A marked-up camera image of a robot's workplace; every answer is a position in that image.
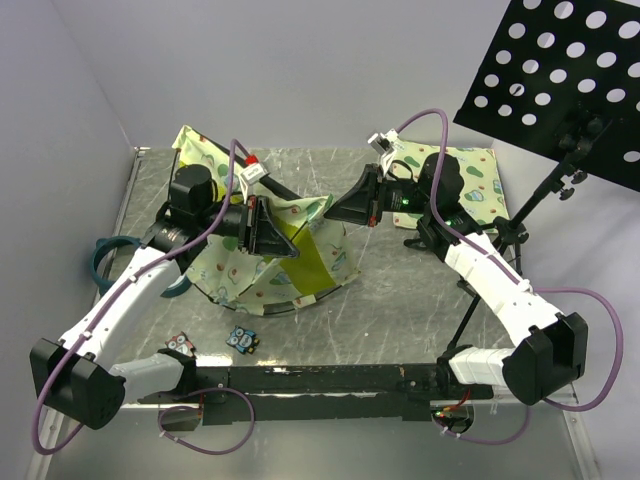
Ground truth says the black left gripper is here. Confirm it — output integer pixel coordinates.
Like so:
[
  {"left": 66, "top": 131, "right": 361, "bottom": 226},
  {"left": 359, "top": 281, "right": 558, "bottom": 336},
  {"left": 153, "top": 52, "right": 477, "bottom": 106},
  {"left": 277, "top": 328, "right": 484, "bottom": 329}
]
[{"left": 197, "top": 194, "right": 298, "bottom": 258}]

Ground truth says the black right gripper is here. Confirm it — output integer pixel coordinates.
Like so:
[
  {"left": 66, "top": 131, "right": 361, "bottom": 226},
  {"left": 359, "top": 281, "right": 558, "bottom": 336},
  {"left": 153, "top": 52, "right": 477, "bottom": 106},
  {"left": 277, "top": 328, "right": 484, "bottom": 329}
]
[{"left": 325, "top": 164, "right": 435, "bottom": 228}]

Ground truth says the green patterned pet tent fabric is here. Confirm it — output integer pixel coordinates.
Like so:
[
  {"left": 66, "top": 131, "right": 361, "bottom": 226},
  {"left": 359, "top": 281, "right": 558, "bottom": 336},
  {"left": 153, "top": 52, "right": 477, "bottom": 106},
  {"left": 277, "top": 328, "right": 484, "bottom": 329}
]
[{"left": 172, "top": 124, "right": 362, "bottom": 317}]

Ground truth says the black tent pole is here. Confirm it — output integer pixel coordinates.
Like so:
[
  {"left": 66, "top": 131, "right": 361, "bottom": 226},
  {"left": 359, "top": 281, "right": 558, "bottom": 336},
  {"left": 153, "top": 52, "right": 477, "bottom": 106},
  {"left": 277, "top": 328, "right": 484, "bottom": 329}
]
[{"left": 172, "top": 147, "right": 351, "bottom": 319}]

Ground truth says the green patterned tent mat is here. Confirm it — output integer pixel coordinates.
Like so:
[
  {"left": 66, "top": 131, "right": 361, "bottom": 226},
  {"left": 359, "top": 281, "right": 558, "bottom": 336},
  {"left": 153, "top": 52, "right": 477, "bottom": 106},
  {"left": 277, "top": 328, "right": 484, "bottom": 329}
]
[{"left": 390, "top": 138, "right": 511, "bottom": 231}]

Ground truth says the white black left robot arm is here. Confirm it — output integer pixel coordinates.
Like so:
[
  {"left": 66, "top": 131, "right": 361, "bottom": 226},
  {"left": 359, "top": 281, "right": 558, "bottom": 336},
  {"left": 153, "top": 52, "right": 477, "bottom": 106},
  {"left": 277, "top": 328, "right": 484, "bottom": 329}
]
[{"left": 29, "top": 163, "right": 299, "bottom": 430}]

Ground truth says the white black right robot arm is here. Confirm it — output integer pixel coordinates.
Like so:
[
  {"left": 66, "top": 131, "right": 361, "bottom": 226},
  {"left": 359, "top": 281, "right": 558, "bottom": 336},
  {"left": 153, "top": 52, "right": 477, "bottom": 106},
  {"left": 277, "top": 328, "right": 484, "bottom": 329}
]
[{"left": 324, "top": 154, "right": 588, "bottom": 405}]

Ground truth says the teal double pet bowl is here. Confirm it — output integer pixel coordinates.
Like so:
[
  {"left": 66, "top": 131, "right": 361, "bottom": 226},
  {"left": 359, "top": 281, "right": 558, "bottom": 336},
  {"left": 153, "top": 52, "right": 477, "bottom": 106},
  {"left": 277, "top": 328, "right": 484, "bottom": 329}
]
[{"left": 90, "top": 234, "right": 191, "bottom": 300}]

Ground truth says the blue owl puzzle piece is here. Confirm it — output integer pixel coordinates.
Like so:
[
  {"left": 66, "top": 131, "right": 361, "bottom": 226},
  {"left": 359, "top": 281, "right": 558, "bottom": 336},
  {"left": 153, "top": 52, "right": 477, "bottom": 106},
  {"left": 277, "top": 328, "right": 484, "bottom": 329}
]
[{"left": 226, "top": 325, "right": 260, "bottom": 354}]

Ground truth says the red owl puzzle piece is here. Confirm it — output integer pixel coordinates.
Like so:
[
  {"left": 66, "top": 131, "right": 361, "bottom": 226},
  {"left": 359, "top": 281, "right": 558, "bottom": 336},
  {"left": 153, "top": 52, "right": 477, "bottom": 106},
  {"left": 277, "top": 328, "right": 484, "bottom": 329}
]
[{"left": 165, "top": 332, "right": 196, "bottom": 357}]

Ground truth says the black music stand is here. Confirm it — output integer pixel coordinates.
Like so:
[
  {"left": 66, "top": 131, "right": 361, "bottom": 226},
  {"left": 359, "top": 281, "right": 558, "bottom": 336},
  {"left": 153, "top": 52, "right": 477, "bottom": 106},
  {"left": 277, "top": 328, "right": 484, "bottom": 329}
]
[{"left": 402, "top": 0, "right": 640, "bottom": 351}]

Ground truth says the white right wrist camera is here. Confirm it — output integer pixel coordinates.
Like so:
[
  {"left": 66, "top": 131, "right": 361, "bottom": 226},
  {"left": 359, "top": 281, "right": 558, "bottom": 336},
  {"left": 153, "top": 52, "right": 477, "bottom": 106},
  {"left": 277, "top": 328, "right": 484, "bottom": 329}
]
[{"left": 367, "top": 129, "right": 405, "bottom": 175}]

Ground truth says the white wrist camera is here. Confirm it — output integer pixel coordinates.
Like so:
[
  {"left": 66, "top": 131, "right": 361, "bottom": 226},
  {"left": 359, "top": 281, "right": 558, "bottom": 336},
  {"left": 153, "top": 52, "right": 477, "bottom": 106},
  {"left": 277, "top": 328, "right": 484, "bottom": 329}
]
[
  {"left": 367, "top": 129, "right": 405, "bottom": 175},
  {"left": 239, "top": 154, "right": 269, "bottom": 202}
]

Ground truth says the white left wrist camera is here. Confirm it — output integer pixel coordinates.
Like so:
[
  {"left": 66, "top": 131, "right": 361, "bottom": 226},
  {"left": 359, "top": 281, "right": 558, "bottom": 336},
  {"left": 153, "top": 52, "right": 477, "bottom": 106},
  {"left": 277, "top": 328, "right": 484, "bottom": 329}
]
[{"left": 239, "top": 154, "right": 269, "bottom": 202}]

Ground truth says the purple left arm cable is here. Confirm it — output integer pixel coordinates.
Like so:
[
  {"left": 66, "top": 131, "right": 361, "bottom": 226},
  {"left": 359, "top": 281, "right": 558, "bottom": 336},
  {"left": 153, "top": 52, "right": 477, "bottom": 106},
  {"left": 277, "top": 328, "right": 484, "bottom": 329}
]
[{"left": 32, "top": 138, "right": 257, "bottom": 456}]

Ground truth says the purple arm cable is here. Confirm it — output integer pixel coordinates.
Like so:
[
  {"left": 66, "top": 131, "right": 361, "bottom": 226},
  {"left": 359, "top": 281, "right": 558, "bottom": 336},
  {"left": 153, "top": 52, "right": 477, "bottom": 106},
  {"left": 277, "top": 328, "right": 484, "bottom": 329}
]
[
  {"left": 397, "top": 108, "right": 624, "bottom": 446},
  {"left": 32, "top": 138, "right": 257, "bottom": 456}
]

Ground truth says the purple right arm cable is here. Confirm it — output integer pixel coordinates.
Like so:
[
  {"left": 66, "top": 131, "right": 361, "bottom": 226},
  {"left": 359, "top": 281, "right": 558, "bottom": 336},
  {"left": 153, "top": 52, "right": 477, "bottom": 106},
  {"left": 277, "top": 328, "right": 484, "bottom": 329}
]
[{"left": 397, "top": 108, "right": 624, "bottom": 446}]

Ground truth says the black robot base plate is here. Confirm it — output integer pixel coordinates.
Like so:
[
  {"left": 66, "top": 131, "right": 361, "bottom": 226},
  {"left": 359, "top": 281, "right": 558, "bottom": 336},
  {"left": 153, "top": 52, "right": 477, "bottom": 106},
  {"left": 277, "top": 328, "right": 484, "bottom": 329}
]
[{"left": 137, "top": 363, "right": 494, "bottom": 427}]

